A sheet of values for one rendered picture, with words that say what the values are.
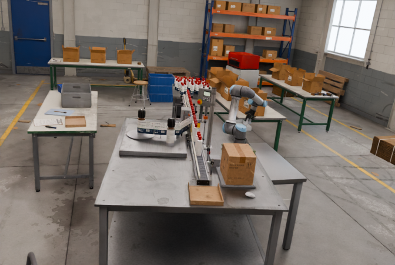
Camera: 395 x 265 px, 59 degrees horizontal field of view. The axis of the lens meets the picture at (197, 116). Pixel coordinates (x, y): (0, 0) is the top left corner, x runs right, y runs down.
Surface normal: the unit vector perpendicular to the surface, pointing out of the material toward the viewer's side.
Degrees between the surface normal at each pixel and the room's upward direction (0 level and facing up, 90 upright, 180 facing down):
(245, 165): 90
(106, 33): 90
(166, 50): 90
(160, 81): 90
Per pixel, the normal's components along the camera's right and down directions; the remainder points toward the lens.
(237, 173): 0.11, 0.31
